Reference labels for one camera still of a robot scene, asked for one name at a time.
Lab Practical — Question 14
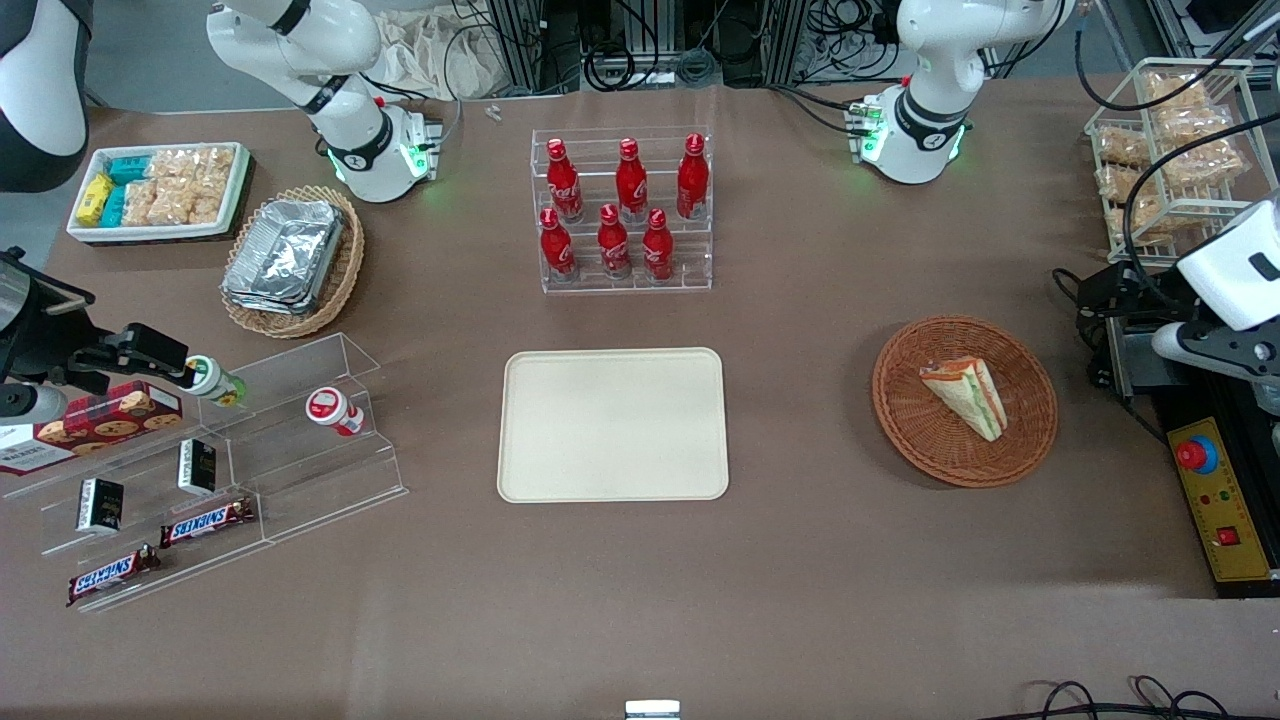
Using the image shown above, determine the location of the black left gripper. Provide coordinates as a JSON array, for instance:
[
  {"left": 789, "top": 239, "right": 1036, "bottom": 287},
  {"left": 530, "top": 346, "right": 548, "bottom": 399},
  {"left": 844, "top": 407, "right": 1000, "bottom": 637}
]
[{"left": 1078, "top": 262, "right": 1201, "bottom": 331}]

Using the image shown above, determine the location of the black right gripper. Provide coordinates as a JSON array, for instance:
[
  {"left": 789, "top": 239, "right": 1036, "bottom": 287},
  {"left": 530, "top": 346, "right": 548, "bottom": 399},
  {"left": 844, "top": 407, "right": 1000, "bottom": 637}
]
[{"left": 0, "top": 250, "right": 198, "bottom": 393}]

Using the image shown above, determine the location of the triangular sandwich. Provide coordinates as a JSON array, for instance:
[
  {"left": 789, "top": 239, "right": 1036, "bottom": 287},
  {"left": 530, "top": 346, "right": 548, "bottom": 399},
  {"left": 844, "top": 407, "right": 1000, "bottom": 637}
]
[{"left": 919, "top": 357, "right": 1009, "bottom": 443}]

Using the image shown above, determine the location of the white rectangular snack tray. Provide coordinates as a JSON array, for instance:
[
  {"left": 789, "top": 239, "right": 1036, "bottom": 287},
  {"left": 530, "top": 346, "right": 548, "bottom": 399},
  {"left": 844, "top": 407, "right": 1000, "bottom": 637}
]
[{"left": 66, "top": 141, "right": 250, "bottom": 244}]

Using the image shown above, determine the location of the aluminium foil tray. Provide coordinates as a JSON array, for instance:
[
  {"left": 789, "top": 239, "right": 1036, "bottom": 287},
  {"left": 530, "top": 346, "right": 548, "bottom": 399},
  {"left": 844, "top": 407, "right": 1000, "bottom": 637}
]
[
  {"left": 221, "top": 285, "right": 326, "bottom": 317},
  {"left": 224, "top": 199, "right": 347, "bottom": 307}
]

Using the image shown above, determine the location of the tan oval wicker basket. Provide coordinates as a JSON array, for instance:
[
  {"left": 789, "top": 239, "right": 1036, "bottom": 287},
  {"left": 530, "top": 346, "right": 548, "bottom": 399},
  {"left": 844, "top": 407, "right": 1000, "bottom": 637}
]
[{"left": 220, "top": 185, "right": 366, "bottom": 340}]

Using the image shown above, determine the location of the brown round wicker basket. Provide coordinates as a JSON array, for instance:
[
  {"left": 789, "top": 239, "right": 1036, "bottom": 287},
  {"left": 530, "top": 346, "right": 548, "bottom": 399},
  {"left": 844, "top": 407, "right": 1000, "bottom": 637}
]
[{"left": 871, "top": 315, "right": 1059, "bottom": 489}]

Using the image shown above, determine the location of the cream plastic serving tray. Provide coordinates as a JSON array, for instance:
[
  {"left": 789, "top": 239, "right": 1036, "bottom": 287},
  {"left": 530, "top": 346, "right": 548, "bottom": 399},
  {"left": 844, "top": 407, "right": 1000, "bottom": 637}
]
[{"left": 497, "top": 347, "right": 731, "bottom": 504}]

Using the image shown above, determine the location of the red tartan cookie box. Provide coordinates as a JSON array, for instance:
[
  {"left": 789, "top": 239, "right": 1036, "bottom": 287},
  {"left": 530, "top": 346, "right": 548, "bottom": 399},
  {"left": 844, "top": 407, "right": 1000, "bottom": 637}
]
[{"left": 0, "top": 380, "right": 185, "bottom": 477}]

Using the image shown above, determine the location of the bagged fried snack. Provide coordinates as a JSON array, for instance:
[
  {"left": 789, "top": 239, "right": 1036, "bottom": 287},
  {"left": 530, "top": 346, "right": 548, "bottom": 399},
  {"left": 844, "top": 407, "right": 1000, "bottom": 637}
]
[
  {"left": 1094, "top": 127, "right": 1152, "bottom": 168},
  {"left": 1144, "top": 71, "right": 1208, "bottom": 113},
  {"left": 1094, "top": 165, "right": 1147, "bottom": 203},
  {"left": 1164, "top": 140, "right": 1248, "bottom": 193},
  {"left": 1108, "top": 194, "right": 1193, "bottom": 248},
  {"left": 1154, "top": 104, "right": 1238, "bottom": 148}
]

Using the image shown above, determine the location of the green capped yogurt bottle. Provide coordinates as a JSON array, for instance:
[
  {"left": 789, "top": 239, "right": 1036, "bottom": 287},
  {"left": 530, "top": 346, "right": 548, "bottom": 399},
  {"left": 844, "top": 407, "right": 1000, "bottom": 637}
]
[{"left": 184, "top": 355, "right": 248, "bottom": 409}]

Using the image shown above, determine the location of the small black box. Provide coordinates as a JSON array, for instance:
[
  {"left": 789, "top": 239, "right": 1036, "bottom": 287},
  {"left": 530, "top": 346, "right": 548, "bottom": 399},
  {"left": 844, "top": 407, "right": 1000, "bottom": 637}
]
[
  {"left": 77, "top": 477, "right": 126, "bottom": 534},
  {"left": 177, "top": 437, "right": 218, "bottom": 498}
]

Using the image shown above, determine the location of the yellow snack packet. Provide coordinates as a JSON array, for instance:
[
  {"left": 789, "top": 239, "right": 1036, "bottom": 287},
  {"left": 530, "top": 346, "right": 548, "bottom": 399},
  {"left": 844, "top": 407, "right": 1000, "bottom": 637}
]
[{"left": 77, "top": 174, "right": 115, "bottom": 228}]

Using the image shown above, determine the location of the snickers chocolate bar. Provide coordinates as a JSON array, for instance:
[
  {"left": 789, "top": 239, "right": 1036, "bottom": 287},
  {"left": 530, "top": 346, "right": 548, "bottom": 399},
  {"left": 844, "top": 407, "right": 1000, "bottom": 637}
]
[
  {"left": 66, "top": 544, "right": 162, "bottom": 608},
  {"left": 159, "top": 496, "right": 257, "bottom": 549}
]

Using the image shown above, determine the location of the clear acrylic stepped shelf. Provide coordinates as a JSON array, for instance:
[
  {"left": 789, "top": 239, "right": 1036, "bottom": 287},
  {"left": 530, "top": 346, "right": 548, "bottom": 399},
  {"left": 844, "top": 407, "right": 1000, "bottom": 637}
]
[{"left": 0, "top": 332, "right": 409, "bottom": 614}]

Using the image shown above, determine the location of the red capped yogurt bottle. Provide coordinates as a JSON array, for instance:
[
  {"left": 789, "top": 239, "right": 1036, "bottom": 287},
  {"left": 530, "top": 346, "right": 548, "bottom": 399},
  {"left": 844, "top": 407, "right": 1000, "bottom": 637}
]
[{"left": 305, "top": 386, "right": 367, "bottom": 439}]

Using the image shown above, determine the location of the yellow emergency stop control box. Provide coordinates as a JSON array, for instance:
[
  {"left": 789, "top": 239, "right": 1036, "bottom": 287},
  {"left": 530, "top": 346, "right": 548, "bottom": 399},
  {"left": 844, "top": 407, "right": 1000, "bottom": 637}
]
[{"left": 1150, "top": 392, "right": 1280, "bottom": 601}]

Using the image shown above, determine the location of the clear acrylic bottle rack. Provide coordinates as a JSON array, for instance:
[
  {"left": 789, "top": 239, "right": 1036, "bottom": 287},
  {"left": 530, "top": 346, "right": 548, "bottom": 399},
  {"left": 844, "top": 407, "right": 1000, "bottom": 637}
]
[{"left": 530, "top": 126, "right": 714, "bottom": 295}]

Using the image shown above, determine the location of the red cola bottle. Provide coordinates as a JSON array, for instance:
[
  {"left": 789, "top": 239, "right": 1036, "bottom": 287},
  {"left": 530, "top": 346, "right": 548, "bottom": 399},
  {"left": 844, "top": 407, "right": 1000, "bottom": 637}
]
[
  {"left": 545, "top": 138, "right": 585, "bottom": 224},
  {"left": 614, "top": 138, "right": 649, "bottom": 224},
  {"left": 676, "top": 133, "right": 711, "bottom": 222},
  {"left": 641, "top": 208, "right": 676, "bottom": 283},
  {"left": 597, "top": 204, "right": 634, "bottom": 281},
  {"left": 539, "top": 208, "right": 577, "bottom": 282}
]

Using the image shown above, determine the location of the white crumpled cloth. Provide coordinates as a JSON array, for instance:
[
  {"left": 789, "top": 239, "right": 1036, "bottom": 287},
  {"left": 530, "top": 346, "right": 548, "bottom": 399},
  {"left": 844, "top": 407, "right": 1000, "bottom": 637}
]
[{"left": 372, "top": 8, "right": 523, "bottom": 102}]

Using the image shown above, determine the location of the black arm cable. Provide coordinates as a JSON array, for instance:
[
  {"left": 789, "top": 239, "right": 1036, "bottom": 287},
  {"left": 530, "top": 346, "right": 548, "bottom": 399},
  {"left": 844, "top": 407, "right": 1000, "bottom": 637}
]
[{"left": 1120, "top": 108, "right": 1280, "bottom": 293}]

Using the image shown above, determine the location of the white wire rack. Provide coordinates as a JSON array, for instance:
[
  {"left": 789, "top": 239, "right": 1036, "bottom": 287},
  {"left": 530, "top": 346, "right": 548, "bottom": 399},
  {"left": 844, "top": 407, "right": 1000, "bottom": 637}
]
[{"left": 1084, "top": 57, "right": 1280, "bottom": 268}]

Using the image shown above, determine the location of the black floor cable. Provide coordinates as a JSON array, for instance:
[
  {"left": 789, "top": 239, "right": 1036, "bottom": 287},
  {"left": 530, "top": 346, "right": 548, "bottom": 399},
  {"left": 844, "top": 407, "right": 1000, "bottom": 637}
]
[{"left": 1000, "top": 676, "right": 1246, "bottom": 720}]

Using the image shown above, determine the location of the aluminium equipment rack with cables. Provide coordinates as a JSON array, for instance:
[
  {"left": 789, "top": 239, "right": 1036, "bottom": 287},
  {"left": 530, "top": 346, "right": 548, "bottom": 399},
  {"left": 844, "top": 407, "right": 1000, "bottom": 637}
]
[{"left": 452, "top": 0, "right": 906, "bottom": 93}]

